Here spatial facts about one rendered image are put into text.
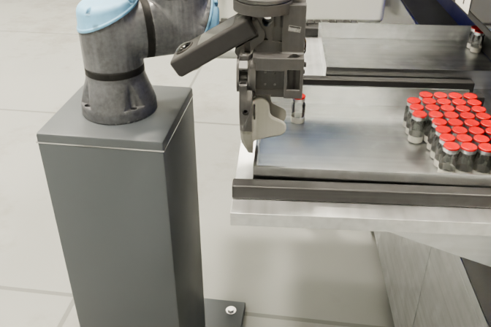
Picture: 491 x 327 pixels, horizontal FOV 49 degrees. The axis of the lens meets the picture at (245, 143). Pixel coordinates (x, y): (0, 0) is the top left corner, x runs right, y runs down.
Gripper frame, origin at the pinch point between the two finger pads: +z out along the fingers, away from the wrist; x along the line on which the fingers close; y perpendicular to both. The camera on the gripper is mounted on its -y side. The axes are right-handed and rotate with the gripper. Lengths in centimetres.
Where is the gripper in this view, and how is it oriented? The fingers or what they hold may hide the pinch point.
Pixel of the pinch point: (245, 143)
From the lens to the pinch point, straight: 73.3
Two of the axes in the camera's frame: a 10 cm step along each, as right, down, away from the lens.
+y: 10.0, 0.3, -0.6
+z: 0.0, 8.6, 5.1
